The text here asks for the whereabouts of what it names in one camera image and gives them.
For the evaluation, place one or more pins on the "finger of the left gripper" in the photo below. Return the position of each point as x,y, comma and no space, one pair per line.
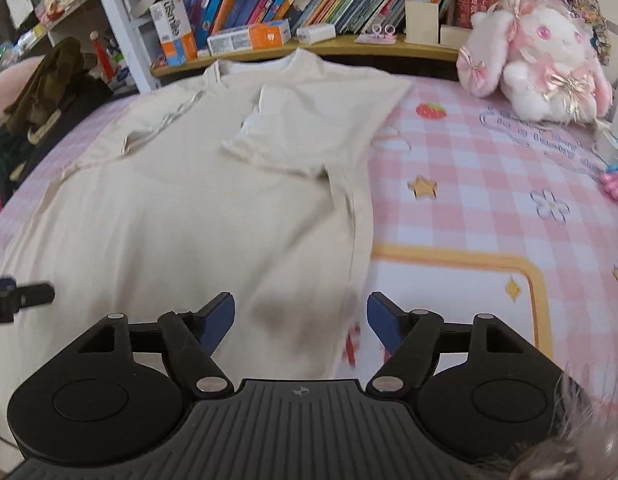
34,294
6,283

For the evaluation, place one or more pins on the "white orange toothpaste box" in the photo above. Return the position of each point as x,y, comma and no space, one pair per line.
255,37

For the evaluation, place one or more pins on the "white power strip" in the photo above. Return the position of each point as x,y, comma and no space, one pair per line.
606,141

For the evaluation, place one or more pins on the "pink white plush bunny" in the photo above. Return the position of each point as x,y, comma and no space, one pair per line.
539,54

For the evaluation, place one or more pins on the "white power adapter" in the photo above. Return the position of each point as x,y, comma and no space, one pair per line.
313,34

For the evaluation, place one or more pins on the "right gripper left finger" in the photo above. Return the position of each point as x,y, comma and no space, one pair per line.
190,339

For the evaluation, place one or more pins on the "beige pen holder organizer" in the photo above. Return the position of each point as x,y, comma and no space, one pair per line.
422,27

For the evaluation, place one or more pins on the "olive green bag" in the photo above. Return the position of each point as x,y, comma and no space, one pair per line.
61,75

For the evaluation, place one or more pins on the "wooden white bookshelf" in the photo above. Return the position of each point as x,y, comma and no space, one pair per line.
140,47

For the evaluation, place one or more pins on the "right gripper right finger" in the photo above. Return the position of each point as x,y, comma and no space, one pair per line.
410,339

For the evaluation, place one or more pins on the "pink checkered desk mat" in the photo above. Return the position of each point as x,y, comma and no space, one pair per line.
475,211

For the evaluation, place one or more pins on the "blue pink hand toy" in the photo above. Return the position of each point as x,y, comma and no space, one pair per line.
609,182

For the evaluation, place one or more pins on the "cream t-shirt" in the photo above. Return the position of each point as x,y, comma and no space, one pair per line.
249,179

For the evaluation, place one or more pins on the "usmile white orange box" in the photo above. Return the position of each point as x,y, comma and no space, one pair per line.
174,31

